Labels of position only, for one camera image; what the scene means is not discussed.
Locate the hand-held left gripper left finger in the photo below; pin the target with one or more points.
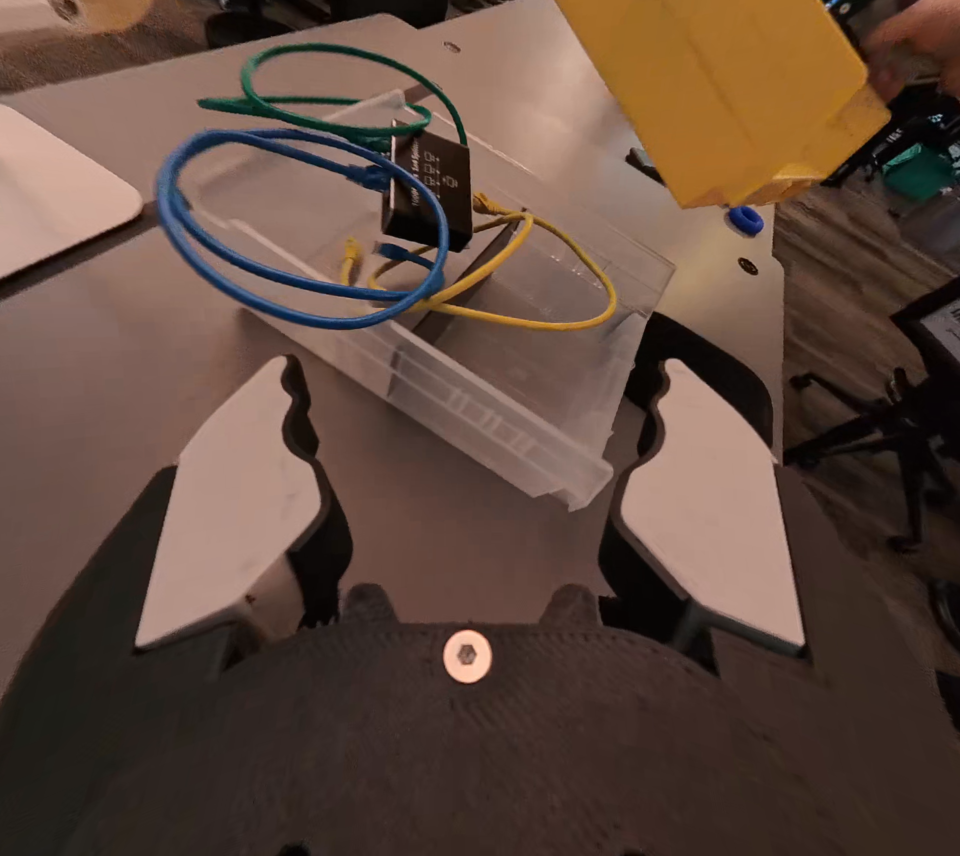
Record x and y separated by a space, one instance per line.
232 496

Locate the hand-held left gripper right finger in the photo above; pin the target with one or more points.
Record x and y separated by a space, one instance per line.
712 518

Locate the clear plastic bin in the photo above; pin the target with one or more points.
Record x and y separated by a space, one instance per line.
487 391

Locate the black ethernet switch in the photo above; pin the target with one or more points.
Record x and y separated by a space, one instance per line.
431 196

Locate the yellow plastic bin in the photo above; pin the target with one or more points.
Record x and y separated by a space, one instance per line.
690 31

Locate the black office chair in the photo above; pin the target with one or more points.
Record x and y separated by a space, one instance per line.
900 421

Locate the white stand base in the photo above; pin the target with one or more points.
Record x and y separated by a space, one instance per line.
52 196

